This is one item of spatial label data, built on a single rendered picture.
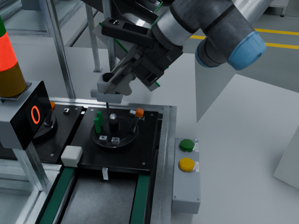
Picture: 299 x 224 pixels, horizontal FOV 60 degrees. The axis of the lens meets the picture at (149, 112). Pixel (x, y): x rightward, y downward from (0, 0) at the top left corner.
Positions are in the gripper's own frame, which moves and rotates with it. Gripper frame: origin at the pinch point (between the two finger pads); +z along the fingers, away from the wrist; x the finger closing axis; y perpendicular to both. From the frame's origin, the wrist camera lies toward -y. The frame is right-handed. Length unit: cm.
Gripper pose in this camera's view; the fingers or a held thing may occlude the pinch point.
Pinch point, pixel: (107, 82)
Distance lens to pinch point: 67.1
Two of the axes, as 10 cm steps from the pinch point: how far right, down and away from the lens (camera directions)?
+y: 7.5, 5.6, 3.6
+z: -6.6, 5.3, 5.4
